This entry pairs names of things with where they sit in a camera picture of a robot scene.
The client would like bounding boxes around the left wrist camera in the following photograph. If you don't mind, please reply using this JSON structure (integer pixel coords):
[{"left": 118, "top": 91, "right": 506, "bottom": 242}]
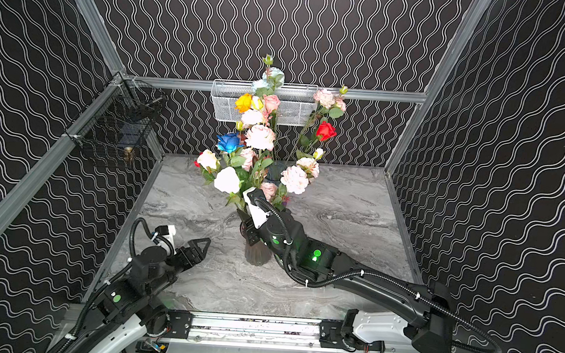
[{"left": 150, "top": 224, "right": 177, "bottom": 256}]

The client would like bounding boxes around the cream pink rose stem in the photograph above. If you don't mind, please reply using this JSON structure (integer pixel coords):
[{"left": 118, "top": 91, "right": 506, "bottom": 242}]
[{"left": 197, "top": 150, "right": 224, "bottom": 184}]

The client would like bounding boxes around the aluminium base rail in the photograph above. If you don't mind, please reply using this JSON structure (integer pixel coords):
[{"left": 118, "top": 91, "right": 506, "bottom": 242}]
[{"left": 61, "top": 301, "right": 449, "bottom": 353}]

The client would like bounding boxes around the pink spray flower stem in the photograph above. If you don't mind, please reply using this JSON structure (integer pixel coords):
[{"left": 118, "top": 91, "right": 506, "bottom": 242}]
[{"left": 272, "top": 147, "right": 324, "bottom": 209}]

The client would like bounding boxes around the yellow rose stem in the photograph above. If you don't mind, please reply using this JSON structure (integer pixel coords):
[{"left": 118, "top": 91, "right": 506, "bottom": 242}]
[{"left": 235, "top": 93, "right": 253, "bottom": 114}]

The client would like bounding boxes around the black wire wall basket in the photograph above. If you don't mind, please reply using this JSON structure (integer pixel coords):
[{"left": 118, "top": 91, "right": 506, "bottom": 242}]
[{"left": 69, "top": 74, "right": 167, "bottom": 169}]

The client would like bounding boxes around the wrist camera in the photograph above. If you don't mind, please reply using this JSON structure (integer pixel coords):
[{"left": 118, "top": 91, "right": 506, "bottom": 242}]
[
  {"left": 242, "top": 187, "right": 270, "bottom": 229},
  {"left": 150, "top": 224, "right": 177, "bottom": 256}
]

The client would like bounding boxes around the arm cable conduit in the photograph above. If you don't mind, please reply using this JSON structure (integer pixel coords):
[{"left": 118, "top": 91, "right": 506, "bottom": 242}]
[
  {"left": 242, "top": 196, "right": 512, "bottom": 353},
  {"left": 45, "top": 212, "right": 176, "bottom": 353}
]

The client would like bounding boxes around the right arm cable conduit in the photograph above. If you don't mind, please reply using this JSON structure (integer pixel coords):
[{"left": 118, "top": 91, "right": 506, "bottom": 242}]
[{"left": 242, "top": 196, "right": 512, "bottom": 353}]

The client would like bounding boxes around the pink peony spray stem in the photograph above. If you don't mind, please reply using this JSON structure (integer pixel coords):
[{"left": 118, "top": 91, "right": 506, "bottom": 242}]
[{"left": 288, "top": 86, "right": 349, "bottom": 160}]

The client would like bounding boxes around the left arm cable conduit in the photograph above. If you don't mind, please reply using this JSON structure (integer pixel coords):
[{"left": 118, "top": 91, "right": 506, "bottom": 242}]
[{"left": 45, "top": 212, "right": 176, "bottom": 353}]

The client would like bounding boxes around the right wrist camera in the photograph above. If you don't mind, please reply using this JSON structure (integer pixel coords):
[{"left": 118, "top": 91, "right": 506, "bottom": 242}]
[{"left": 242, "top": 187, "right": 270, "bottom": 229}]

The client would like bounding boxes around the white pink rose stem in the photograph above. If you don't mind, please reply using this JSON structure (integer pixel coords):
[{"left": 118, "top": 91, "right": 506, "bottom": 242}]
[{"left": 213, "top": 167, "right": 247, "bottom": 211}]

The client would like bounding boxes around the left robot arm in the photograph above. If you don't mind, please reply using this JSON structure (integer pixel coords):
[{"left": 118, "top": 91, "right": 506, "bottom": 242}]
[{"left": 47, "top": 238, "right": 211, "bottom": 353}]

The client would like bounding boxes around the white flower stem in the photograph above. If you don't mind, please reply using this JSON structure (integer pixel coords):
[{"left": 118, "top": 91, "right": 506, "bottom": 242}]
[{"left": 245, "top": 52, "right": 288, "bottom": 160}]

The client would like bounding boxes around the dark pink glass vase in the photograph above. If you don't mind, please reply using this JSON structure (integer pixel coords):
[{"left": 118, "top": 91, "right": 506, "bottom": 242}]
[{"left": 244, "top": 242, "right": 273, "bottom": 267}]

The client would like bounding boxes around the blue purple glass vase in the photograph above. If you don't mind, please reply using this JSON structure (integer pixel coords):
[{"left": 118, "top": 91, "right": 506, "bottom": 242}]
[{"left": 266, "top": 161, "right": 288, "bottom": 183}]

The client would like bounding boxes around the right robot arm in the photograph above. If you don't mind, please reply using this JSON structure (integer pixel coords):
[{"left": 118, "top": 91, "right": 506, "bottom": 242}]
[{"left": 247, "top": 198, "right": 453, "bottom": 353}]

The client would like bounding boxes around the cream white rose stem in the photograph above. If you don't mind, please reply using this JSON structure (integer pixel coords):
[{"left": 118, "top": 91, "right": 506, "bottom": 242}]
[{"left": 251, "top": 96, "right": 264, "bottom": 111}]

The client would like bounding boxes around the pink rosebud stem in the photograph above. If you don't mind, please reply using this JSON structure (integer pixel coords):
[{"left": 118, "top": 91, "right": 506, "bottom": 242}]
[{"left": 262, "top": 95, "right": 281, "bottom": 159}]

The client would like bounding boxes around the white mesh wall basket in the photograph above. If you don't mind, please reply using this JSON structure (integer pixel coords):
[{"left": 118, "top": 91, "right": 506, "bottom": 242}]
[{"left": 208, "top": 78, "right": 320, "bottom": 129}]

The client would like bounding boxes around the large red rose stem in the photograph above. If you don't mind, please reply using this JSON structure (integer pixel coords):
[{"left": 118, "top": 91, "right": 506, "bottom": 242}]
[{"left": 294, "top": 122, "right": 337, "bottom": 158}]

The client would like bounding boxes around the large pink peony spray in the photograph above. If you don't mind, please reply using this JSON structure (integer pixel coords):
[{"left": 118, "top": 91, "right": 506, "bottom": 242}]
[{"left": 229, "top": 119, "right": 284, "bottom": 211}]

